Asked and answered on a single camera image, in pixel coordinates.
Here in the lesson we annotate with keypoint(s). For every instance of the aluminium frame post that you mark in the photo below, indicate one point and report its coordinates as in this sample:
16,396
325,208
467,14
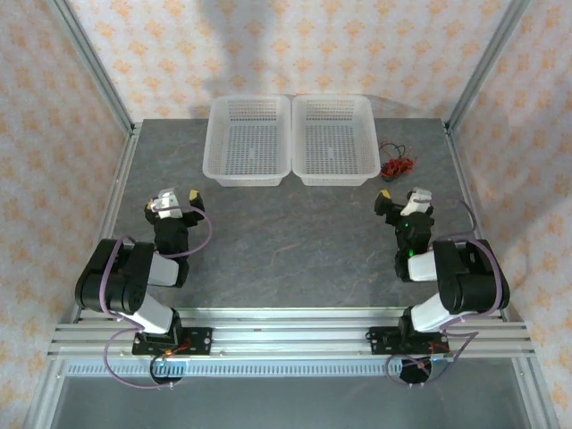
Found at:
485,67
96,67

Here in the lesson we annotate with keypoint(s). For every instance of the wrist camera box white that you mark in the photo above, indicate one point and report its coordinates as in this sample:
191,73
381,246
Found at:
416,201
166,203

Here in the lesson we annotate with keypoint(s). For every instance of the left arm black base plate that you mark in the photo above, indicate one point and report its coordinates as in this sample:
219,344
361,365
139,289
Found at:
201,342

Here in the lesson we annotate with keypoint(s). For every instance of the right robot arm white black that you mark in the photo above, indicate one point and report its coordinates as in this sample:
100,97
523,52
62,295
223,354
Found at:
469,277

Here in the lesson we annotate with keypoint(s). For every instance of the aluminium mounting rail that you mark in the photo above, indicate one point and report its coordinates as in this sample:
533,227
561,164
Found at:
290,335

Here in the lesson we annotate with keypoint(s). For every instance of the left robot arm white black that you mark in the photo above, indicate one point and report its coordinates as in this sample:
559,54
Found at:
111,277

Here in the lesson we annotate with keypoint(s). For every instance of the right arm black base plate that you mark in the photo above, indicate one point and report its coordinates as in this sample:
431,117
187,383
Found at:
380,339

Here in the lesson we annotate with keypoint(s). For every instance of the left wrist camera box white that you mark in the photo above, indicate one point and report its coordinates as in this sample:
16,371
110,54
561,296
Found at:
166,203

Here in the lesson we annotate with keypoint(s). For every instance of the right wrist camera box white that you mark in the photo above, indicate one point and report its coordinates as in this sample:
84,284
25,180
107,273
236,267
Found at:
416,201

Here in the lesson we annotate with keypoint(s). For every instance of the white perforated plastic basket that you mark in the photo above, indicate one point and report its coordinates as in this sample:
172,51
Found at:
246,143
335,143

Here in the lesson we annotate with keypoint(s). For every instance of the aluminium table side rail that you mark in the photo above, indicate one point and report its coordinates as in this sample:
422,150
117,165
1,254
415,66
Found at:
461,170
114,210

